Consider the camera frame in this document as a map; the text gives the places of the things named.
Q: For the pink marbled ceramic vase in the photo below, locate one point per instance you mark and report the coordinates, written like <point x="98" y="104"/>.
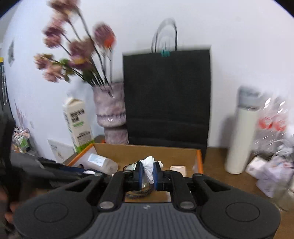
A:
<point x="111" y="112"/>

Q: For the dried pink rose bouquet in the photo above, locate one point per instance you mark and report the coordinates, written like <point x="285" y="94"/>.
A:
<point x="89" y="53"/>

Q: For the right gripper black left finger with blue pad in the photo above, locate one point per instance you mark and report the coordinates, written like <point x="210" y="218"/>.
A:
<point x="105" y="192"/>

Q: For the white milk carton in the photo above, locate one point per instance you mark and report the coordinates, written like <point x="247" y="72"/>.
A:
<point x="77" y="123"/>

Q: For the white tissue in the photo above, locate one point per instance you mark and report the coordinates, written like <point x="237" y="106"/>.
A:
<point x="148" y="169"/>

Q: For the black paper shopping bag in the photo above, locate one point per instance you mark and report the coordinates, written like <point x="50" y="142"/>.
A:
<point x="167" y="99"/>

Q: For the teal binder clip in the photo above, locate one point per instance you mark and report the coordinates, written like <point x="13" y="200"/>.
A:
<point x="165" y="53"/>

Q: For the clear plastic bottle white label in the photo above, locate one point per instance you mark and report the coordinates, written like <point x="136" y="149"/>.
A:
<point x="98" y="163"/>

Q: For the white thermos grey lid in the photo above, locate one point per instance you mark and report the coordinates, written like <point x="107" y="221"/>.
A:
<point x="248" y="106"/>

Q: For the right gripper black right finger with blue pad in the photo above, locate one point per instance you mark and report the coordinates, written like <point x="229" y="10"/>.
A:
<point x="187" y="193"/>

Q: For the wire rack with small items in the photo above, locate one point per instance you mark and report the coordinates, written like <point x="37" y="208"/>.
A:
<point x="23" y="141"/>

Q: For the white square plastic case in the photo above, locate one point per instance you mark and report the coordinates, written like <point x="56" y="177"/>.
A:
<point x="179" y="168"/>

